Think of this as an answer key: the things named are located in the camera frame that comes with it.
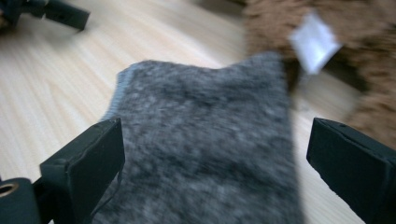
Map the grey cloth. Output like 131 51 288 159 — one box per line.
90 50 305 224

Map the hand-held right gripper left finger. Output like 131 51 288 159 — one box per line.
39 117 127 224

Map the brown teddy bear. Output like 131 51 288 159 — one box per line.
242 0 396 151

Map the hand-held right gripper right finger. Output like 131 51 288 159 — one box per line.
305 117 396 224

